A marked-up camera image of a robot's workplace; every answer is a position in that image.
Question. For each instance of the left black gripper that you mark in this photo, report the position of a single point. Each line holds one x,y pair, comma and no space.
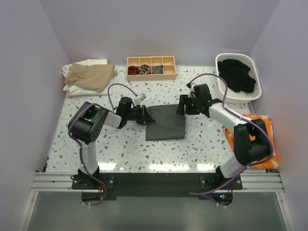
145,118

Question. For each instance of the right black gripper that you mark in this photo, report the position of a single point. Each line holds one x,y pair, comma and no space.
184,99

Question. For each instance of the dark grey t-shirt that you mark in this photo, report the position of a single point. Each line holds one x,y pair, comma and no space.
168,125

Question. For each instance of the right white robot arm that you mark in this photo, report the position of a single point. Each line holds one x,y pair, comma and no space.
251,142

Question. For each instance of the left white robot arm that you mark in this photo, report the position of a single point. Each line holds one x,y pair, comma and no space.
85,127

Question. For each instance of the dark grey folded item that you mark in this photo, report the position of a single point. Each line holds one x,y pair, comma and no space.
157,70

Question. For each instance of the wooden compartment tray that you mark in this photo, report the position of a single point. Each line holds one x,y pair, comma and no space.
169,70

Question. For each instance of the brown patterned rolled item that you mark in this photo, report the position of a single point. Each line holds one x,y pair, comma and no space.
144,69

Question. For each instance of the orange black rolled item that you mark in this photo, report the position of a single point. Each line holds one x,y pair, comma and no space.
133,70

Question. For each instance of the black garment in basket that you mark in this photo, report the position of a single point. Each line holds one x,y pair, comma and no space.
235,73

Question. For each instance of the white perforated laundry basket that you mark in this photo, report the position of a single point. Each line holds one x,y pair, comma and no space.
241,97

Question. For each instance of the beige folded shirt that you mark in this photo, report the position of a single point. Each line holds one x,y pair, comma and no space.
90,77

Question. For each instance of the white folded shirt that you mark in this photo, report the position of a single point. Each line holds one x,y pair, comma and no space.
74,91

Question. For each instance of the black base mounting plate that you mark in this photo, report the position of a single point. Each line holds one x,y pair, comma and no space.
141,185

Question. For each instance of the orange tie-dye folded shirt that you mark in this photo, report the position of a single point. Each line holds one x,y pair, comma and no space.
274,162

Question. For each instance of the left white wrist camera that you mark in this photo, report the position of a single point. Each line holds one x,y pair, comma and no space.
139,99

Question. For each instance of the aluminium rail frame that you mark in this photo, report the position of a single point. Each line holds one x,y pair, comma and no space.
252,181

